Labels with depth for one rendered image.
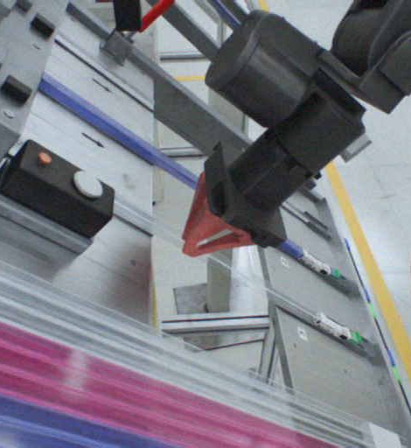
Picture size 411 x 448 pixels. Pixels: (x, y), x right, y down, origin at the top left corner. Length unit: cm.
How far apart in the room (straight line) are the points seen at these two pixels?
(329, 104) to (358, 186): 175
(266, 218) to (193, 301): 120
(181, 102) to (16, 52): 37
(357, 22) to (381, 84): 6
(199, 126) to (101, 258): 40
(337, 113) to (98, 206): 19
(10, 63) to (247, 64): 17
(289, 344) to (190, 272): 118
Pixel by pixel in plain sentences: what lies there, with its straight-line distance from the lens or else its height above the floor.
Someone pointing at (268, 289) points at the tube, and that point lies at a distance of 55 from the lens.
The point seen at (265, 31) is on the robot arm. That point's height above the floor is 116.
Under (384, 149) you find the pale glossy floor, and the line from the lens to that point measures 239.
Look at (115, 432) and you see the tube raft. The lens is 33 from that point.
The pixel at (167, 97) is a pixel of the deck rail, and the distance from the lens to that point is 73.
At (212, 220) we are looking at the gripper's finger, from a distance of 42.
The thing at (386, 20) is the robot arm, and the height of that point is 117.
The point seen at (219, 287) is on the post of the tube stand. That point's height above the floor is 17.
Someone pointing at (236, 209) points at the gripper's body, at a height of 104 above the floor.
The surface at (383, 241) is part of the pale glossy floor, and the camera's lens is 192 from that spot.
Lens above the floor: 130
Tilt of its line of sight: 44 degrees down
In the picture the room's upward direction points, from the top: straight up
